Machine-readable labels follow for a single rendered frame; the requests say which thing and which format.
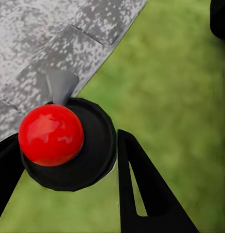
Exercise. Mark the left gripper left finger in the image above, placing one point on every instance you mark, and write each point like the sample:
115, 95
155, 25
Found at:
11, 168

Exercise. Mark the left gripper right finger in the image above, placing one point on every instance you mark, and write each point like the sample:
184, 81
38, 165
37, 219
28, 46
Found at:
165, 213

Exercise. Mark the insectifuge atomizer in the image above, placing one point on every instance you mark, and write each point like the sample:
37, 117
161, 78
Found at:
69, 143

